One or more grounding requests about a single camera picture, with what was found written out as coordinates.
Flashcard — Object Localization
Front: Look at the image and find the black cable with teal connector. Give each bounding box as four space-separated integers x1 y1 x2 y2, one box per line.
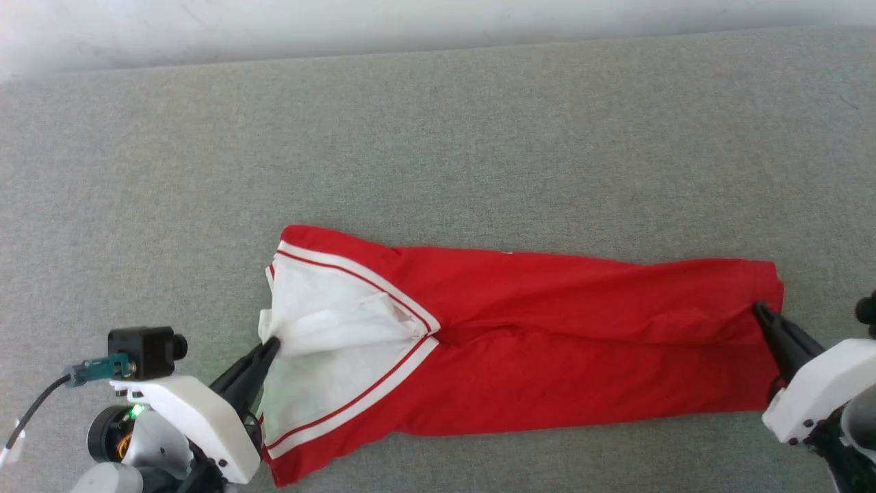
3 353 135 454

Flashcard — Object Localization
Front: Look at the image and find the white cable label tag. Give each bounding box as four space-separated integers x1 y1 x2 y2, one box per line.
0 419 28 470

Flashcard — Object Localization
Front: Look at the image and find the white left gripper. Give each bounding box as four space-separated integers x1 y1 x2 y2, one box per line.
109 336 283 485

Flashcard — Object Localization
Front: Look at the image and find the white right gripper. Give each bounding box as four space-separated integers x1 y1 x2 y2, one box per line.
752 302 876 446

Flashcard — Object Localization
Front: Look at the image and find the red white basketball jersey garment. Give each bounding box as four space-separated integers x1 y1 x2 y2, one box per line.
258 224 786 488

